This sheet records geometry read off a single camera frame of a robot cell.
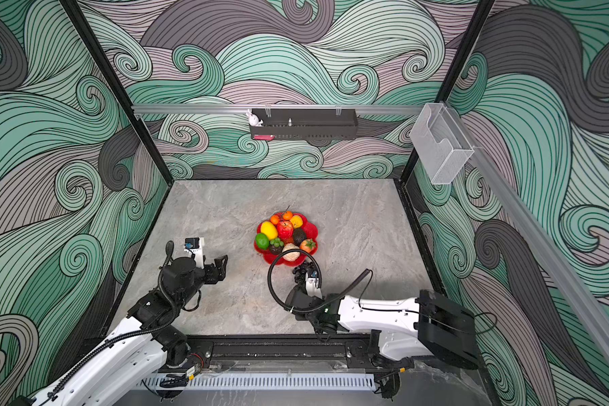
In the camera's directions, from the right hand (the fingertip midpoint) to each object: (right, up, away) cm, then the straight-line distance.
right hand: (301, 306), depth 81 cm
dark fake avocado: (-1, +22, +14) cm, 26 cm away
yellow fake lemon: (-12, +24, +15) cm, 31 cm away
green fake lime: (-14, +20, +10) cm, 27 cm away
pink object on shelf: (-13, +58, +9) cm, 60 cm away
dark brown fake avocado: (-9, +18, +11) cm, 23 cm away
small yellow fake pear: (-1, +27, +17) cm, 32 cm away
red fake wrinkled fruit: (-6, +24, +14) cm, 28 cm away
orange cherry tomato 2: (-11, +28, +17) cm, 34 cm away
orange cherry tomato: (-5, +29, +17) cm, 34 cm away
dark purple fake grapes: (0, +10, +5) cm, 11 cm away
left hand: (-27, +17, -2) cm, 32 cm away
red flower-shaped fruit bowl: (+4, +22, +19) cm, 29 cm away
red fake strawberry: (+3, +19, +9) cm, 21 cm away
